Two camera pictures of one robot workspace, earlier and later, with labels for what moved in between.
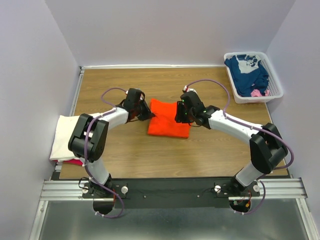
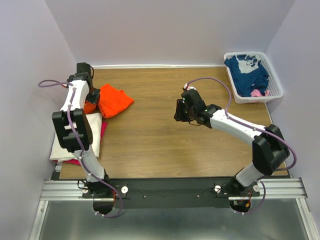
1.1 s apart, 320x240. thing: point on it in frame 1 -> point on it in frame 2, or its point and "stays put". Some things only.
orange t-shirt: (163, 123) -> (111, 100)
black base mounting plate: (169, 192) stays put
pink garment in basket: (256, 92) stays put
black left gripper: (145, 111) -> (93, 95)
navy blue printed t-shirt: (248, 74) stays put
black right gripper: (180, 112) stays put
